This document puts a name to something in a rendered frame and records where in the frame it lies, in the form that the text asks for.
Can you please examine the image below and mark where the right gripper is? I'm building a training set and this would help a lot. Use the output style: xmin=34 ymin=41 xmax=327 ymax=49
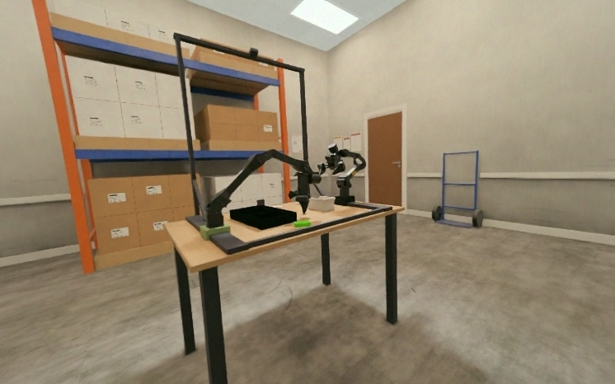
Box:
xmin=295 ymin=185 xmax=311 ymax=213

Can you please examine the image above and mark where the white open box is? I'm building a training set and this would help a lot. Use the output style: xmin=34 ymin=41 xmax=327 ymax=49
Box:
xmin=307 ymin=196 xmax=336 ymax=212

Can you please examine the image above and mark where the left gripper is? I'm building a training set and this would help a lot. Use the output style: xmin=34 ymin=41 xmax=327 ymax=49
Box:
xmin=317 ymin=158 xmax=345 ymax=175

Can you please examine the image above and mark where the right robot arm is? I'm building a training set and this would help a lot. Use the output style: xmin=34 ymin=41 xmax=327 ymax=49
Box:
xmin=205 ymin=149 xmax=322 ymax=229

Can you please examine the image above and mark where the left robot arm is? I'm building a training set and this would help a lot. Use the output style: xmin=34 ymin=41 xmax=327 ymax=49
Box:
xmin=325 ymin=143 xmax=367 ymax=197

